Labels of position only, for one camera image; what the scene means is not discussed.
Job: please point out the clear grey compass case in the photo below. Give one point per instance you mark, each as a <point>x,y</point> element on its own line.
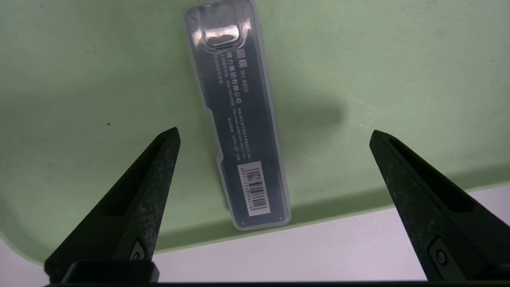
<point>243,131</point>

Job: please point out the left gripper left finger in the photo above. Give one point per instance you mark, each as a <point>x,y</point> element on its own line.
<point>123,223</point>

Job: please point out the green plastic tray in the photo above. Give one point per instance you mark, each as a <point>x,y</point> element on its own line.
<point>79,79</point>

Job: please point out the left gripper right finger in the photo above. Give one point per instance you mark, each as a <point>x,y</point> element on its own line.
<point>446,231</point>

